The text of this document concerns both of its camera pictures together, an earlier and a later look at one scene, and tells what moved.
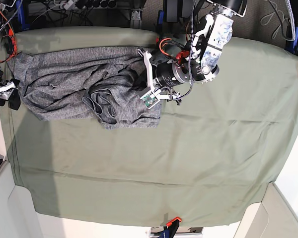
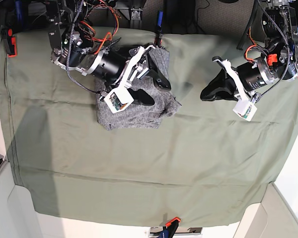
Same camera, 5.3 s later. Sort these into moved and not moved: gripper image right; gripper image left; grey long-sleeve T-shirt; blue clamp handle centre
Moved: grey long-sleeve T-shirt; gripper image left; gripper image right
Not moved: blue clamp handle centre
